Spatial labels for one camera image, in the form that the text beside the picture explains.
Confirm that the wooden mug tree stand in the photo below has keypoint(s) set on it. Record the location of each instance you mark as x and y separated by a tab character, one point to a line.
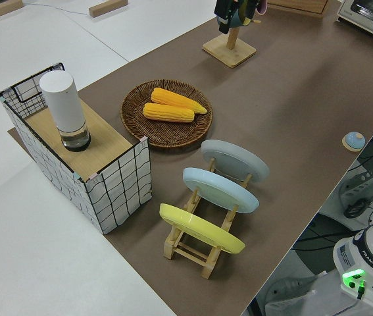
229	54

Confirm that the grey round plate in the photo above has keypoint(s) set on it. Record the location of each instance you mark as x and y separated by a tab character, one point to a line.
235	161

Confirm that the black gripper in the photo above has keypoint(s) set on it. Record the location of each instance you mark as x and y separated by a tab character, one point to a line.
225	10

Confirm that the round brown wicker basket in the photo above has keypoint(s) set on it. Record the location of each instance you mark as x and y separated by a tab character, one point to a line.
169	135

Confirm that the wooden plate rack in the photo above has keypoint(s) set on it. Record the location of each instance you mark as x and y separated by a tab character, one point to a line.
210	265

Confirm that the white toaster oven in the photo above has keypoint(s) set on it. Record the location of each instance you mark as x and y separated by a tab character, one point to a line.
360	13

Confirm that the wooden drawer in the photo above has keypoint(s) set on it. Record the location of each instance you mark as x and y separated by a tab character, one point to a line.
296	5

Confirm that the wooden drawer cabinet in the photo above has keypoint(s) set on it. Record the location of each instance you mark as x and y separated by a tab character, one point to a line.
319	12

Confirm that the brown table mat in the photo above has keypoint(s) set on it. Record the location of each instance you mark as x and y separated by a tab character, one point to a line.
288	98

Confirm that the grey power strip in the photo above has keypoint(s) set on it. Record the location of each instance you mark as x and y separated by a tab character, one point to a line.
357	189

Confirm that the black power adapter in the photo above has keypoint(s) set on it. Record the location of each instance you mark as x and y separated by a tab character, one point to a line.
355	209

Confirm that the pink mug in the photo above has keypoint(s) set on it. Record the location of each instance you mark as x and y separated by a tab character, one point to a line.
261	6

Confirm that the yellow corn cob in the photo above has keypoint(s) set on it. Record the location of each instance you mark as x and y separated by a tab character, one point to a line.
168	113
173	98

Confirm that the yellow round plate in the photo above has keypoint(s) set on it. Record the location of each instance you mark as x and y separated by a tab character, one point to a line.
199	228

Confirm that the dark teal mug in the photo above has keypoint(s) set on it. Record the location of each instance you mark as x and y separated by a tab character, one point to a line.
239	16

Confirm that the short wooden block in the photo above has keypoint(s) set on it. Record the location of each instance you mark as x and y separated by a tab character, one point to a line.
107	8

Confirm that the light blue round plate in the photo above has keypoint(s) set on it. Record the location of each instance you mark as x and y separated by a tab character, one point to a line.
219	191

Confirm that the light wooden board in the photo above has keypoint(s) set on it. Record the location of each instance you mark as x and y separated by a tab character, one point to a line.
107	145

